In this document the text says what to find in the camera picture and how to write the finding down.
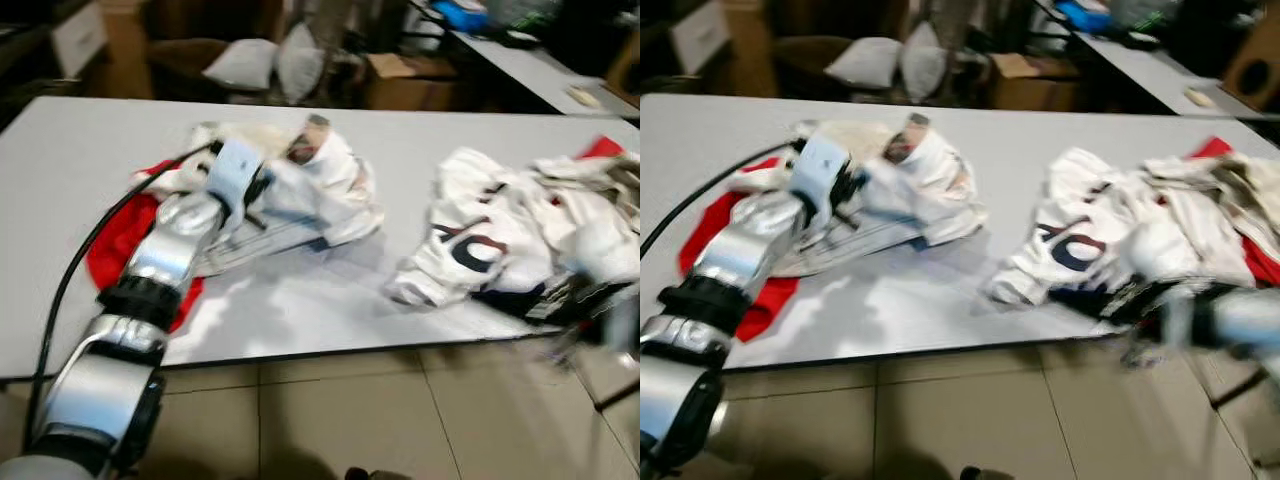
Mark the open cardboard box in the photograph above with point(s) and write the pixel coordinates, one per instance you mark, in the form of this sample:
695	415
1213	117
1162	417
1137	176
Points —
410	90
1030	92

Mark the brown speaker box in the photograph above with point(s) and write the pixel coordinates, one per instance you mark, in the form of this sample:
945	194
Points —
1255	70
625	70

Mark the white shirt navy red print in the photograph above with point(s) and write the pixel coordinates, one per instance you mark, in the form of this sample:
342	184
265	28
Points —
450	195
1060	195

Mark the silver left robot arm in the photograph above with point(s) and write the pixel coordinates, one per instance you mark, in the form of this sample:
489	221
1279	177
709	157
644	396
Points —
175	245
750	245

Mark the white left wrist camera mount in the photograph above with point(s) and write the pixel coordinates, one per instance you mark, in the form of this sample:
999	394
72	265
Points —
232	172
815	165

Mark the dark brown chair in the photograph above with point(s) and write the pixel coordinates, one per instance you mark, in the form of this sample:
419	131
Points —
180	60
800	55

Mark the blue object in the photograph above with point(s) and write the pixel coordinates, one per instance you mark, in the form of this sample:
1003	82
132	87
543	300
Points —
1085	15
462	15

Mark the white panel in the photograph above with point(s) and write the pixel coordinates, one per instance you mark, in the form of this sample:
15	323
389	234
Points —
700	38
80	40

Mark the tall cardboard box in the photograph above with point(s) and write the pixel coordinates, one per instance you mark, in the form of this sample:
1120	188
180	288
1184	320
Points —
748	50
125	50

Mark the white shirt printed sleeve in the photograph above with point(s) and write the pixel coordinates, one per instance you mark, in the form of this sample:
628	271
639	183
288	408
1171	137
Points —
850	130
240	128

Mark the small beige object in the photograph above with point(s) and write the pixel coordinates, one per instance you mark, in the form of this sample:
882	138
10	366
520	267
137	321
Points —
583	98
1200	98

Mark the grey white pillow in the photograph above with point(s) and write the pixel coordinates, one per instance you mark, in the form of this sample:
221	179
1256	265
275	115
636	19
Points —
300	65
922	62

